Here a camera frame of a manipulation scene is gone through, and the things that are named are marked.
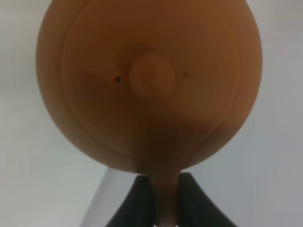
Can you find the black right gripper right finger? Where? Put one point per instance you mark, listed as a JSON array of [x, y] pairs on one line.
[[195, 208]]

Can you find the brown clay teapot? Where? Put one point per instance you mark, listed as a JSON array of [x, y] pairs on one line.
[[150, 87]]

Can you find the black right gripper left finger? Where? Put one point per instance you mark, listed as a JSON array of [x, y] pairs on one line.
[[139, 208]]

